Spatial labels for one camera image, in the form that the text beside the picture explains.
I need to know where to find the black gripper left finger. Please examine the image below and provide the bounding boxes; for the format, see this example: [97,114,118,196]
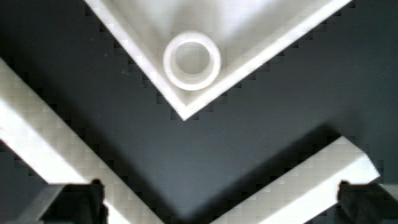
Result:
[17,178,111,224]

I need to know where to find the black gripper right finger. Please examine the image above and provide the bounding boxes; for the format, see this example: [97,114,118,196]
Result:
[306,180,398,224]

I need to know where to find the white square tabletop part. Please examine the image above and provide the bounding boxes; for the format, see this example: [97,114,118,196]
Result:
[84,0,352,118]

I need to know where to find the white U-shaped obstacle fence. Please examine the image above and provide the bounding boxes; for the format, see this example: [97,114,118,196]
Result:
[0,60,379,224]

